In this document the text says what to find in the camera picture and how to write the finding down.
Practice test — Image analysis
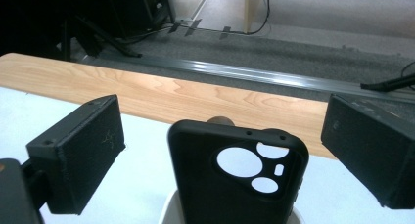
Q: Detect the brown round knob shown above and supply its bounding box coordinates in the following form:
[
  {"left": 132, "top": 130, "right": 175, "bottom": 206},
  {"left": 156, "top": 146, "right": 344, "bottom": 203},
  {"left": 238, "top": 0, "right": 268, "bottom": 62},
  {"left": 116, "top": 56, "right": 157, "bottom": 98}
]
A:
[{"left": 206, "top": 115, "right": 237, "bottom": 127}]

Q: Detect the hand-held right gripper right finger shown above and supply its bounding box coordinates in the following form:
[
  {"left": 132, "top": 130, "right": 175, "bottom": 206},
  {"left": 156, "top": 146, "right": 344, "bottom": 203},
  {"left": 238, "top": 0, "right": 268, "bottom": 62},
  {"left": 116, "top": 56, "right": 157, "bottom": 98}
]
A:
[{"left": 320, "top": 92, "right": 415, "bottom": 210}]

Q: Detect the white board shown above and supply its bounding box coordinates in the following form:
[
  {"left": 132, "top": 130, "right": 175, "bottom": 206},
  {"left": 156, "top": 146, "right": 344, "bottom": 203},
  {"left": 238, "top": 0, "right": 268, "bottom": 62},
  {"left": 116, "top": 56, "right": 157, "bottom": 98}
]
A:
[{"left": 0, "top": 86, "right": 415, "bottom": 224}]

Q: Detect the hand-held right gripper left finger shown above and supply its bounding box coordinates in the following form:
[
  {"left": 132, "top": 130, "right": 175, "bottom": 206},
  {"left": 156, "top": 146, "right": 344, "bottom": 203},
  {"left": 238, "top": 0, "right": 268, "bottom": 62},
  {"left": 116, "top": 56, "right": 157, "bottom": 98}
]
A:
[{"left": 25, "top": 94, "right": 127, "bottom": 216}]

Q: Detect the white plastic bin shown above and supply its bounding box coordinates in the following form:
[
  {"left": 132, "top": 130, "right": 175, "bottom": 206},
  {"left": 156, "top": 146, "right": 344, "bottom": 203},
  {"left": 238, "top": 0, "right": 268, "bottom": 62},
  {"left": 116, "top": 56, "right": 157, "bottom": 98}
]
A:
[{"left": 158, "top": 188, "right": 306, "bottom": 224}]

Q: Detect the black tripod stand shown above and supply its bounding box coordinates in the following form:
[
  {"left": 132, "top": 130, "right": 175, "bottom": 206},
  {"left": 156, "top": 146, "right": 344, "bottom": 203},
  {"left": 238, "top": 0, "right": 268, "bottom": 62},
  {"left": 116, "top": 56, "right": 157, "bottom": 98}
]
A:
[
  {"left": 62, "top": 13, "right": 143, "bottom": 63},
  {"left": 359, "top": 71, "right": 415, "bottom": 92}
]

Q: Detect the black phone case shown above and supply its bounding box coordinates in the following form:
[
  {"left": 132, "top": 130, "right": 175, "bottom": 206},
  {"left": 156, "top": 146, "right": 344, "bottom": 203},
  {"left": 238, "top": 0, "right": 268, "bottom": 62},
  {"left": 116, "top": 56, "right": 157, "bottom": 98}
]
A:
[{"left": 166, "top": 119, "right": 310, "bottom": 224}]

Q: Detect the wooden table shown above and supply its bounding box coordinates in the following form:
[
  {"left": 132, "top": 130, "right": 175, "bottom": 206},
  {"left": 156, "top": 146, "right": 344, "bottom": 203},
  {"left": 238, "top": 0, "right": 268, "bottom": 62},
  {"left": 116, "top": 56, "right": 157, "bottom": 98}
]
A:
[{"left": 0, "top": 52, "right": 337, "bottom": 160}]

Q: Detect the metal floor rail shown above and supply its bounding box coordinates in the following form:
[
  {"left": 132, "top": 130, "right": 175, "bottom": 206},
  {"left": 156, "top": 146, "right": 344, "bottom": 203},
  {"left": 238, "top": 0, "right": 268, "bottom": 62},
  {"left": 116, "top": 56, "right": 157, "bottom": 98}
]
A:
[{"left": 81, "top": 52, "right": 415, "bottom": 105}]

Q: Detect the black cabinet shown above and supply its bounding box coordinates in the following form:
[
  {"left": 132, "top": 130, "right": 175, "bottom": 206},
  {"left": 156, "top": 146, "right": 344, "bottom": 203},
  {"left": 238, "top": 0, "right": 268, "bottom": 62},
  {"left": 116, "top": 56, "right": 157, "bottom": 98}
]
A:
[{"left": 107, "top": 0, "right": 177, "bottom": 40}]

